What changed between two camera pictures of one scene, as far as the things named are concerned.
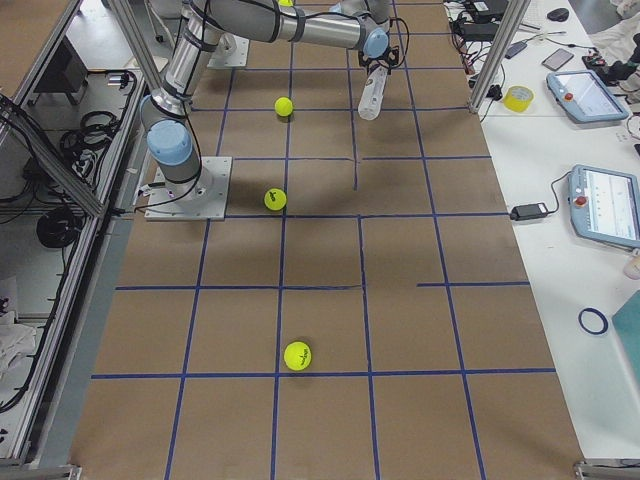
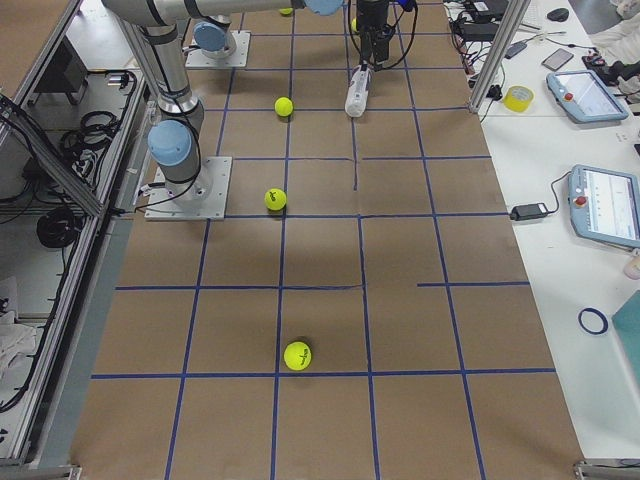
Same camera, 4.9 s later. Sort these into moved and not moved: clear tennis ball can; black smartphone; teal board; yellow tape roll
Moved: clear tennis ball can
Not moved: black smartphone; teal board; yellow tape roll
